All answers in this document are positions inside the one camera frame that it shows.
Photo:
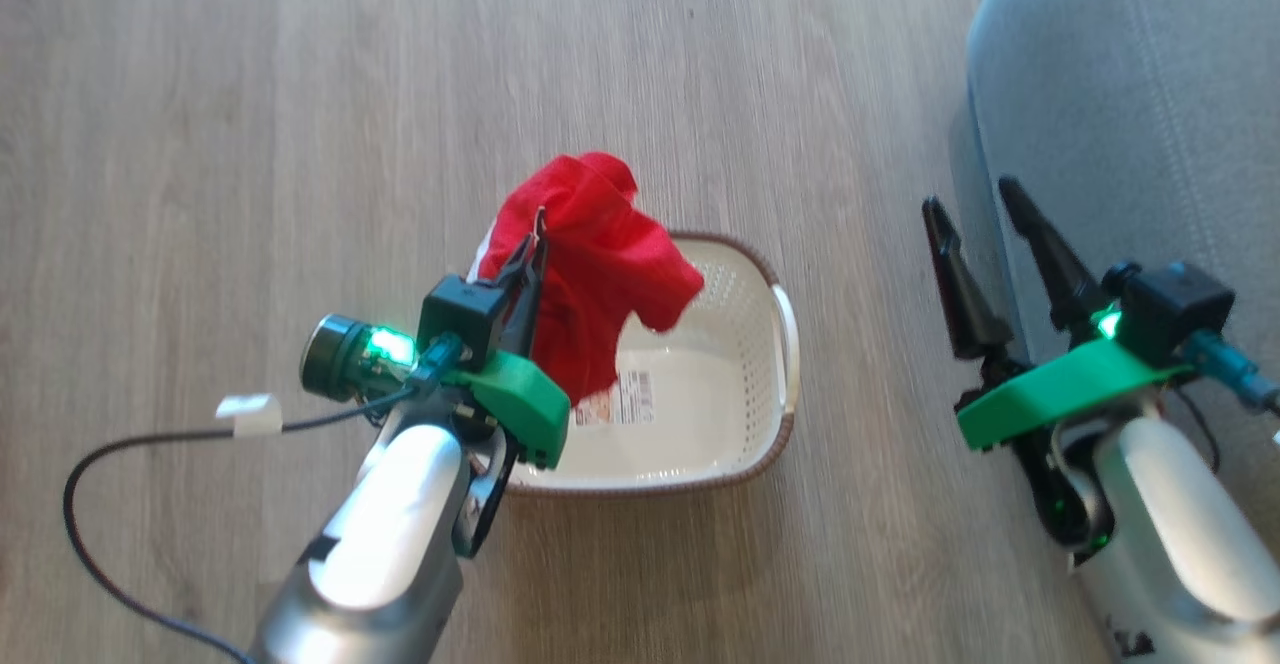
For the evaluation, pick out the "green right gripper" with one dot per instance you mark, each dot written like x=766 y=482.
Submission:
x=1060 y=389

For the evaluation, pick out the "red cloth garment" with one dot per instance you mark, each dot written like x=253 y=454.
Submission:
x=600 y=274

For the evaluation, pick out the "white barcode sticker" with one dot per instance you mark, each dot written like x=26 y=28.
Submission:
x=628 y=399

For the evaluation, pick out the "black cylinder with green light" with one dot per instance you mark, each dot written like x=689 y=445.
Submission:
x=350 y=354

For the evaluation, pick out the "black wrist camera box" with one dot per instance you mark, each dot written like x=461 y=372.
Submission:
x=1175 y=309
x=462 y=312

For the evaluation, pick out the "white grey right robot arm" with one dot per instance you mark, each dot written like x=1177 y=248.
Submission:
x=1180 y=544

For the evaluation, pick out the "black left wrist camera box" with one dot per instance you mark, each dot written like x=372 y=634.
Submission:
x=462 y=312

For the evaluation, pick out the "grey and yellow sofa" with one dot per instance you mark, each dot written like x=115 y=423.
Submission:
x=1130 y=114

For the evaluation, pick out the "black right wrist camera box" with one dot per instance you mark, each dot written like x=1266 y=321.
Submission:
x=1175 y=309

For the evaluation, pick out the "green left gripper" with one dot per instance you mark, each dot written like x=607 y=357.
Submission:
x=520 y=399

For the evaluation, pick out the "white laundry basket brown rim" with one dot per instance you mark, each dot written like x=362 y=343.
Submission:
x=700 y=394

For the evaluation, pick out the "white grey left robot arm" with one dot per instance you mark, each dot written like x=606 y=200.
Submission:
x=380 y=544

